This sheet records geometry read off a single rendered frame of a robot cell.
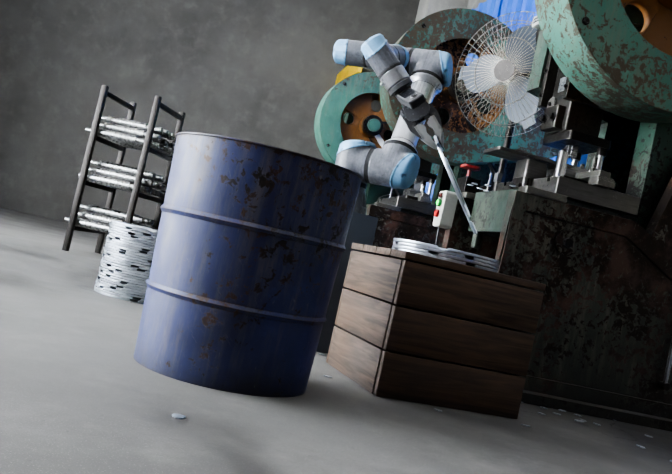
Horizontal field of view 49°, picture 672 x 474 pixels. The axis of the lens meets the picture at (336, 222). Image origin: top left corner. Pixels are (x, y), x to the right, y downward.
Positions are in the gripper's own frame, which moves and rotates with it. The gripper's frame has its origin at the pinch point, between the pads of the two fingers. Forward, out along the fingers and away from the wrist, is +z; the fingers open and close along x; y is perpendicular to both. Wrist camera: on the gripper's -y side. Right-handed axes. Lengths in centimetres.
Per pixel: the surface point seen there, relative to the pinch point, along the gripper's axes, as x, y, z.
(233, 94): 64, 669, -241
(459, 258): 13.9, -16.6, 28.6
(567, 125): -48, 48, 14
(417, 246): 21.0, -13.9, 20.5
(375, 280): 34.7, -13.6, 22.2
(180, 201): 59, -57, -13
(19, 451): 79, -117, 14
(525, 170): -28, 48, 19
